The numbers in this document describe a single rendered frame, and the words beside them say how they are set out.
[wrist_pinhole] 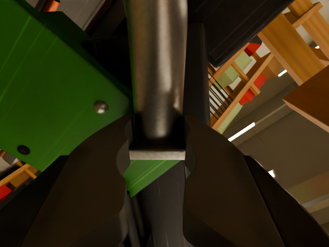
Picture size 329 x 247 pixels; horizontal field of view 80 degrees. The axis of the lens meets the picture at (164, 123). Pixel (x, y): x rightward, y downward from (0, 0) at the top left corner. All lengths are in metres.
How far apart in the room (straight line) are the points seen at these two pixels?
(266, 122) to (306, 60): 6.70
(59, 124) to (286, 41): 0.87
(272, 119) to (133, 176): 7.47
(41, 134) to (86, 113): 0.04
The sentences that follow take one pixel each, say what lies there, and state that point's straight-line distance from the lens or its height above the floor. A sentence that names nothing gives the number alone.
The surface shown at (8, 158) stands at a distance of 0.42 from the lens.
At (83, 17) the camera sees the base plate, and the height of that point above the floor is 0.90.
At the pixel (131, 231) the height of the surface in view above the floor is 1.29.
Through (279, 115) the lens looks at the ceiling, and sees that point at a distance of 7.62.
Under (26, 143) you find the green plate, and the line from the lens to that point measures 0.20.
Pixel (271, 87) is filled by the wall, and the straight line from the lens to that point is 9.46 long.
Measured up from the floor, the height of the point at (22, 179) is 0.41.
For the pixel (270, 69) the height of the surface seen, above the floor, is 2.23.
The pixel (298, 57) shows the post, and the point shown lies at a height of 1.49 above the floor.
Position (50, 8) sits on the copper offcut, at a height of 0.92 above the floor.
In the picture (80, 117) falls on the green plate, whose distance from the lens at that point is 0.17.
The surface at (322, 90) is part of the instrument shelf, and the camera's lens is 0.65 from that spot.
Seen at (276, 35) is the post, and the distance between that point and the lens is 0.93.
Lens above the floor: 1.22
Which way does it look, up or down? 7 degrees up
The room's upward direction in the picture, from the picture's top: 136 degrees clockwise
